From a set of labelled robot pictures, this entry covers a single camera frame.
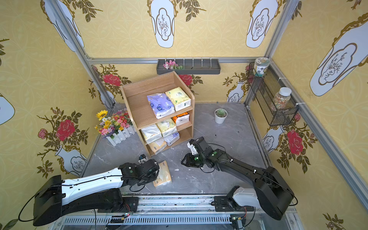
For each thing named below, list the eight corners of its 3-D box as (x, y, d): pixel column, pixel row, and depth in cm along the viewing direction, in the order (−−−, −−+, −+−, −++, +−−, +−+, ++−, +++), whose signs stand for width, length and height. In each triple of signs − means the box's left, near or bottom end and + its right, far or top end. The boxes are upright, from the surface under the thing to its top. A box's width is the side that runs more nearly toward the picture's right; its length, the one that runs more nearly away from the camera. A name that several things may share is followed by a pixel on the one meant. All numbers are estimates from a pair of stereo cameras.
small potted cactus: (214, 123, 109) (216, 115, 102) (213, 116, 114) (215, 108, 107) (225, 123, 109) (228, 115, 102) (223, 116, 114) (226, 108, 107)
